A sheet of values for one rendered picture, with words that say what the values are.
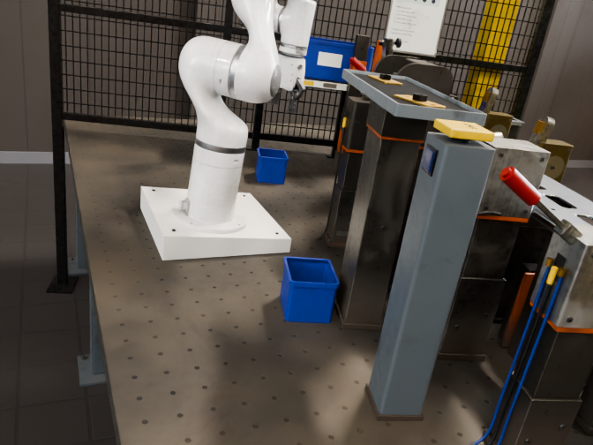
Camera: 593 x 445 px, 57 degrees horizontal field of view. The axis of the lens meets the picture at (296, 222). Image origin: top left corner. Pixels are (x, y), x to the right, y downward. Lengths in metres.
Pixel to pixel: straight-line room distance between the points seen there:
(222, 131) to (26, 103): 2.93
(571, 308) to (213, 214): 0.83
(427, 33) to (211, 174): 1.30
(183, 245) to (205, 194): 0.13
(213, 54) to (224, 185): 0.29
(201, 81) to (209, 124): 0.10
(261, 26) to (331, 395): 0.77
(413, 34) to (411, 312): 1.63
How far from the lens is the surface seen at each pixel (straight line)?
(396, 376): 0.86
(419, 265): 0.76
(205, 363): 0.95
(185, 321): 1.05
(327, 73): 2.03
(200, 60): 1.25
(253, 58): 1.21
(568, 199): 1.17
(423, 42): 2.31
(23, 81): 4.05
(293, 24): 1.67
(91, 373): 2.05
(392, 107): 0.81
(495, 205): 0.96
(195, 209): 1.31
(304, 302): 1.06
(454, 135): 0.71
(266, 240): 1.31
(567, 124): 6.45
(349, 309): 1.07
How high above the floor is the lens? 1.28
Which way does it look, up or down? 22 degrees down
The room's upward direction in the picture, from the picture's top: 8 degrees clockwise
